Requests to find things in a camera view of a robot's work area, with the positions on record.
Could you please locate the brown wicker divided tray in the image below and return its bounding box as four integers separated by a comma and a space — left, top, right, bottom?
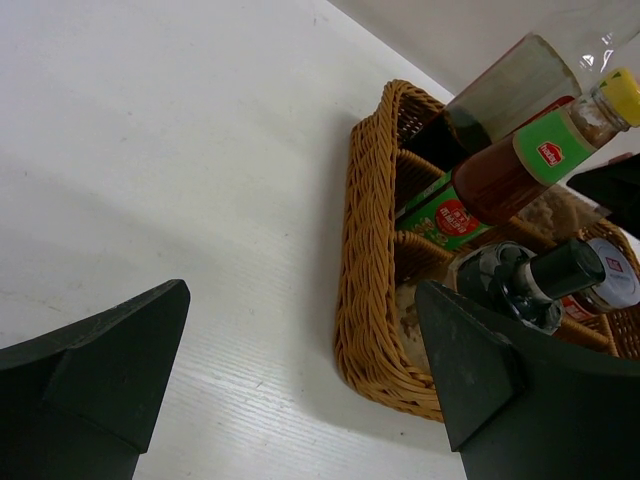
334, 80, 639, 420

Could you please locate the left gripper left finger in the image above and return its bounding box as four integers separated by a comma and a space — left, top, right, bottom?
1, 279, 190, 479

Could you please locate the dark sauce bottle black cap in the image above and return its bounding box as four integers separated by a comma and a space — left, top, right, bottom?
403, 34, 582, 172

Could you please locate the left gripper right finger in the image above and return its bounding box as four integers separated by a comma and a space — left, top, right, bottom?
415, 281, 639, 479

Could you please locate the black cap spice jar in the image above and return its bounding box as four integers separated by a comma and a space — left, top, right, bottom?
399, 237, 609, 371

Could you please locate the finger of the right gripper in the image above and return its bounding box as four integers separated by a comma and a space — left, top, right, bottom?
567, 154, 639, 235

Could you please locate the red chili sauce bottle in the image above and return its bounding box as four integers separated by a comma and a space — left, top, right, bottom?
394, 67, 640, 251

